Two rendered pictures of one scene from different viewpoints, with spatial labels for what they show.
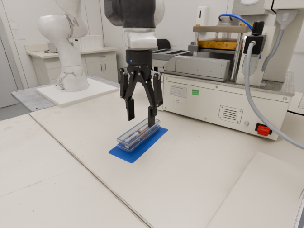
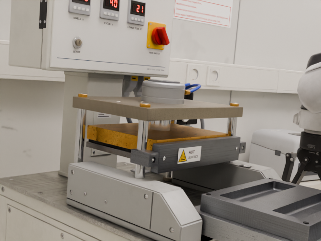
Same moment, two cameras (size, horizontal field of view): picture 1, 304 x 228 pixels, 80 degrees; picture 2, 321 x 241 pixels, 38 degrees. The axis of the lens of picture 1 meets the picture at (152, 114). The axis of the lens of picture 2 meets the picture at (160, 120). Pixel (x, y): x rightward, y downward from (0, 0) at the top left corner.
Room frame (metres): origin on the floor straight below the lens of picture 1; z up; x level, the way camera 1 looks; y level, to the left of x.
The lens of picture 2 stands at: (1.64, -0.20, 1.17)
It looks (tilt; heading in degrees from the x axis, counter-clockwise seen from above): 6 degrees down; 187
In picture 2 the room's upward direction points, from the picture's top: 5 degrees clockwise
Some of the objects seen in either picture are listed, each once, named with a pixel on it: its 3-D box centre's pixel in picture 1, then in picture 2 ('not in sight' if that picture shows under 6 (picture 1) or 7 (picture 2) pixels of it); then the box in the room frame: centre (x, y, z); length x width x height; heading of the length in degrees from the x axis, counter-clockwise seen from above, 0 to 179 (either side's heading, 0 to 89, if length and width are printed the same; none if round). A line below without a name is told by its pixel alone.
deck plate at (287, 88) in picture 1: (228, 73); (141, 194); (0.78, -0.33, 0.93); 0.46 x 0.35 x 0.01; 56
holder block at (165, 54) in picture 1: (169, 54); (284, 204); (0.94, -0.09, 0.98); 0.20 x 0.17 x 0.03; 146
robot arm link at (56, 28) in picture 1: (60, 41); not in sight; (1.03, 0.48, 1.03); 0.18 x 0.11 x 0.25; 142
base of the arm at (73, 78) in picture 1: (70, 75); not in sight; (1.09, 0.49, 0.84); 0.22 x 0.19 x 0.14; 52
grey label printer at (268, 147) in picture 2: not in sight; (288, 153); (-0.22, 0.09, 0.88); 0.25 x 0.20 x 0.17; 41
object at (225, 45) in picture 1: (225, 37); (163, 125); (0.79, -0.30, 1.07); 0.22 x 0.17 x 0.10; 146
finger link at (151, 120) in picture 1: (151, 116); not in sight; (0.51, 0.00, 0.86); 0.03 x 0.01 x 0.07; 147
